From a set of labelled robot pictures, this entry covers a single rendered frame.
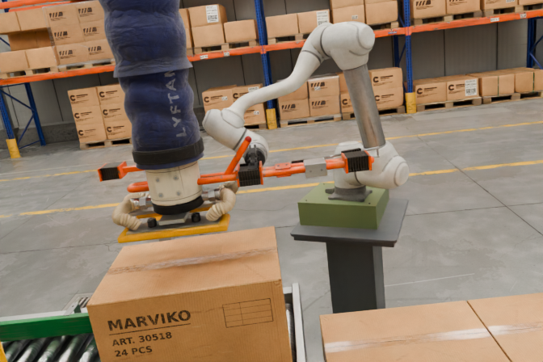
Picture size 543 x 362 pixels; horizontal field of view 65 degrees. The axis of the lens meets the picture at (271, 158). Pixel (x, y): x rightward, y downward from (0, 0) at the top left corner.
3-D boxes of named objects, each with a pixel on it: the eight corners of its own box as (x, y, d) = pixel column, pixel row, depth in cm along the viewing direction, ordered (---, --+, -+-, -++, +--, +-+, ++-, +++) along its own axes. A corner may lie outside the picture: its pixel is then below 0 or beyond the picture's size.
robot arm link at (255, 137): (258, 171, 169) (230, 153, 167) (259, 161, 184) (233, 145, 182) (274, 149, 167) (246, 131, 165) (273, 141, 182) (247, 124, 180)
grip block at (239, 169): (237, 188, 138) (234, 170, 136) (239, 178, 147) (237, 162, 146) (263, 185, 138) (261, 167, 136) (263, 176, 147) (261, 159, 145)
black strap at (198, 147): (124, 169, 129) (121, 156, 128) (145, 150, 152) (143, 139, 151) (198, 160, 129) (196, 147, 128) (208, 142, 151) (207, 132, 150)
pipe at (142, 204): (117, 230, 133) (113, 213, 132) (141, 201, 157) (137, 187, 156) (226, 217, 132) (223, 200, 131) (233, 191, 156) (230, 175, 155)
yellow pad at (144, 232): (118, 244, 132) (114, 229, 131) (128, 230, 142) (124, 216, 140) (227, 231, 131) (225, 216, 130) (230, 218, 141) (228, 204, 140)
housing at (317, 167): (305, 178, 139) (304, 165, 137) (304, 172, 145) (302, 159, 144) (327, 175, 138) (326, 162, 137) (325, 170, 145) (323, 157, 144)
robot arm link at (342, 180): (349, 178, 226) (347, 137, 222) (376, 184, 211) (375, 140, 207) (326, 185, 216) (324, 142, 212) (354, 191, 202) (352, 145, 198)
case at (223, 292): (114, 412, 141) (85, 305, 130) (143, 333, 179) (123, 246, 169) (296, 386, 141) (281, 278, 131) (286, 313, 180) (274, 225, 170)
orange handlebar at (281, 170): (93, 200, 140) (90, 190, 139) (124, 173, 170) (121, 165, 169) (376, 166, 138) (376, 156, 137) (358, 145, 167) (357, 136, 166)
